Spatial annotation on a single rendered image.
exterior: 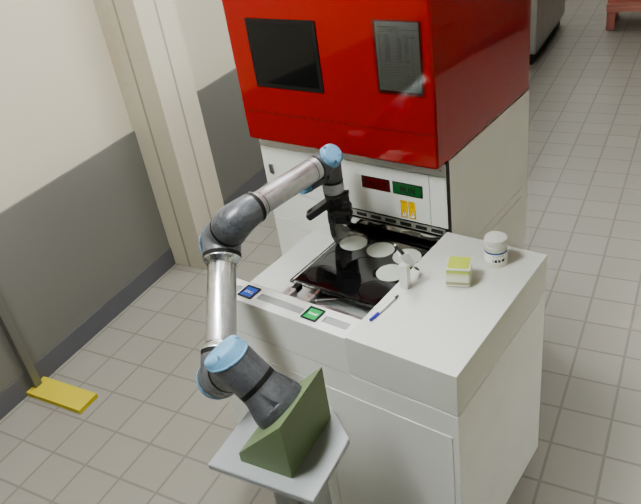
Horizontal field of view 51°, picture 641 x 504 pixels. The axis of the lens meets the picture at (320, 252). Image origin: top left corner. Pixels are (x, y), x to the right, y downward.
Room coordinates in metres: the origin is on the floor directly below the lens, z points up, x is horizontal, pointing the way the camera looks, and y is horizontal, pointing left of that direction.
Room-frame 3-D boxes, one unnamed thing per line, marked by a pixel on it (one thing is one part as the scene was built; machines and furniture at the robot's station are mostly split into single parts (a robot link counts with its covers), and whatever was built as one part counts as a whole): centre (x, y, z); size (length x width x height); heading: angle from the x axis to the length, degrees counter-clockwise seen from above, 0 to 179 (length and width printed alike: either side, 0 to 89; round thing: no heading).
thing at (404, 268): (1.70, -0.25, 1.03); 0.06 x 0.04 x 0.13; 139
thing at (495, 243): (1.74, -0.54, 1.01); 0.07 x 0.07 x 0.10
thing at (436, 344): (1.62, -0.37, 0.89); 0.62 x 0.35 x 0.14; 139
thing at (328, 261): (1.94, -0.14, 0.90); 0.34 x 0.34 x 0.01; 49
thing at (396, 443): (1.81, -0.13, 0.41); 0.96 x 0.64 x 0.82; 49
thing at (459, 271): (1.68, -0.41, 1.00); 0.07 x 0.07 x 0.07; 68
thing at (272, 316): (1.71, 0.15, 0.89); 0.55 x 0.09 x 0.14; 49
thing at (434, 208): (2.24, -0.15, 1.02); 0.81 x 0.03 x 0.40; 49
